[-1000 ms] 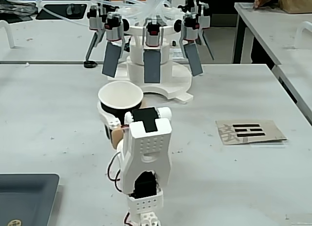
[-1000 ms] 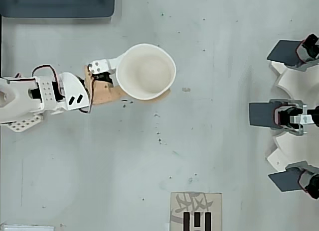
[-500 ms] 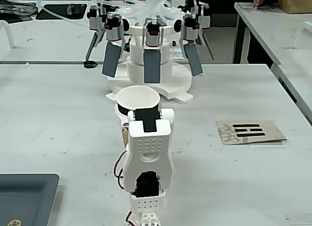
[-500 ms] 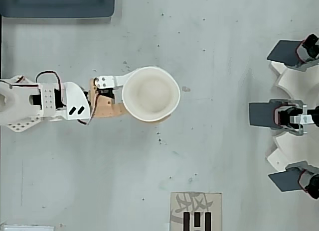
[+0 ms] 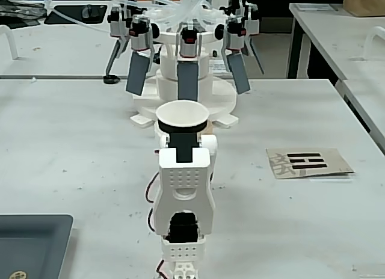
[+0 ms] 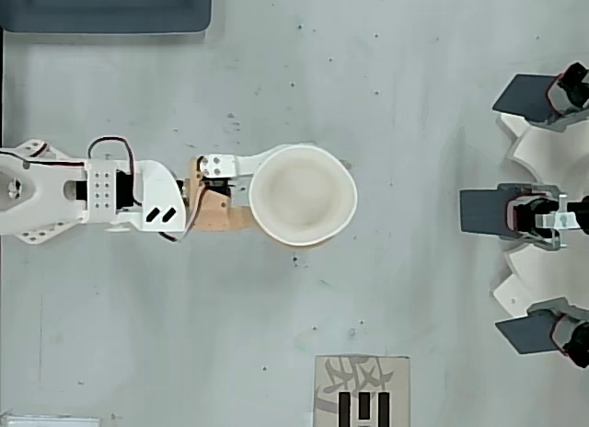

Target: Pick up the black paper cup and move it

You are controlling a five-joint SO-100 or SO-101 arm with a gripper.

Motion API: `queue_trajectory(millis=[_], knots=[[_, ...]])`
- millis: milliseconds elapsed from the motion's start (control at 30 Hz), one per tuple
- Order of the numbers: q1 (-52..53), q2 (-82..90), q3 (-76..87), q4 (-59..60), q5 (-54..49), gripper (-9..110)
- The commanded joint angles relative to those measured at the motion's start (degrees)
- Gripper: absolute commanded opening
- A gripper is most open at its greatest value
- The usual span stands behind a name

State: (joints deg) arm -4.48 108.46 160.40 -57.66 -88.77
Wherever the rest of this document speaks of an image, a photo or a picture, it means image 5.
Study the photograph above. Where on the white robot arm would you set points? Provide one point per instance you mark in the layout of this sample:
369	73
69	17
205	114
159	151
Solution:
185	185

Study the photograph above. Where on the clear tube bundle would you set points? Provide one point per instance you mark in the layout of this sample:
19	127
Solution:
186	8

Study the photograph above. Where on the white side table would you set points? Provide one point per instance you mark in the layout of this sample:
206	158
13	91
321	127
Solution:
331	35

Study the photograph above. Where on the dark crumpled plastic clutter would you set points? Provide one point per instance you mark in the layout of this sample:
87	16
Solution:
18	10

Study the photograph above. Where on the pump unit with thin leg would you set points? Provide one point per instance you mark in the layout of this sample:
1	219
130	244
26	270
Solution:
115	26
252	23

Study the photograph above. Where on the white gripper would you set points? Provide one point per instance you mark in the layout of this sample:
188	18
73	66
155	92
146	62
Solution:
183	132

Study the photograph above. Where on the black round cap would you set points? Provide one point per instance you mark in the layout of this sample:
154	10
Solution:
110	79

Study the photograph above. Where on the pump unit with gray paddle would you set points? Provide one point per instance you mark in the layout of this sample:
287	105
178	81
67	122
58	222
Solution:
138	74
188	80
239	74

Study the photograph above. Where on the black paper cup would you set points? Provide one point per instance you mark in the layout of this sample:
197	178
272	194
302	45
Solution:
182	116

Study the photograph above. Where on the gray plastic tray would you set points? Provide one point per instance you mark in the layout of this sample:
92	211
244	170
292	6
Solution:
30	246

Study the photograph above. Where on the small printed paper label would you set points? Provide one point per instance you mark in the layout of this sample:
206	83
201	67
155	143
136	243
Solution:
216	65

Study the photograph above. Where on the white round machine base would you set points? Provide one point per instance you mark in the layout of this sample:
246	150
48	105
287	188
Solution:
168	86

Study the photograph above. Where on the brown paper bag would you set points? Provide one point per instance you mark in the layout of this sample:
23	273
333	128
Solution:
364	2

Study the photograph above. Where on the printed cardboard card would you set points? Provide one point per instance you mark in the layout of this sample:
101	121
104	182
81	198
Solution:
331	158

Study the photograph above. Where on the printed paper sheets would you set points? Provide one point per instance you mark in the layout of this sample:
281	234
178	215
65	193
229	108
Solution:
316	7

